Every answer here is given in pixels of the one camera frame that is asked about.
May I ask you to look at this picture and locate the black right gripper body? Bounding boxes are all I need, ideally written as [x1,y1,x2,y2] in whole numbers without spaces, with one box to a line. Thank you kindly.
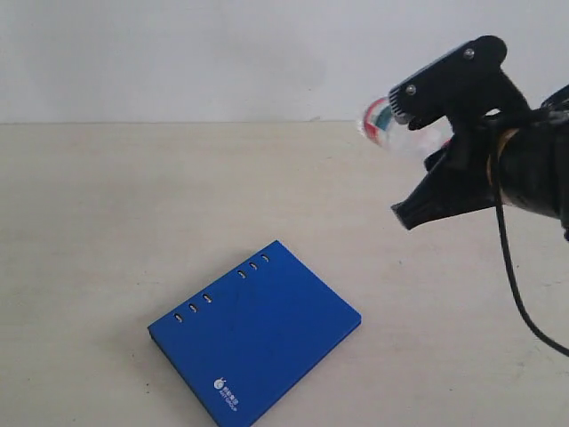
[421,110,505,187]

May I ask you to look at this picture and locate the clear plastic water bottle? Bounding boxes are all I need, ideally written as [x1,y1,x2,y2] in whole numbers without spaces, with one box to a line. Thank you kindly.
[358,97,452,161]

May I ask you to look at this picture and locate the blue ring binder notebook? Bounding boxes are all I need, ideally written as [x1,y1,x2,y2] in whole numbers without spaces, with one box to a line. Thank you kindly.
[148,240,362,426]

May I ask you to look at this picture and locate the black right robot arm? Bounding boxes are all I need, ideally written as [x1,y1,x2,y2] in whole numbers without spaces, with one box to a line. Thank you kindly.
[391,87,568,230]

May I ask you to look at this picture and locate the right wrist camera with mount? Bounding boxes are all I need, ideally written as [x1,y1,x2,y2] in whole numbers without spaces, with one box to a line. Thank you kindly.
[388,35,530,131]

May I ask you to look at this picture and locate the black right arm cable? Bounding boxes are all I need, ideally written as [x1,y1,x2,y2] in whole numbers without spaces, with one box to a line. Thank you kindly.
[491,128,569,357]

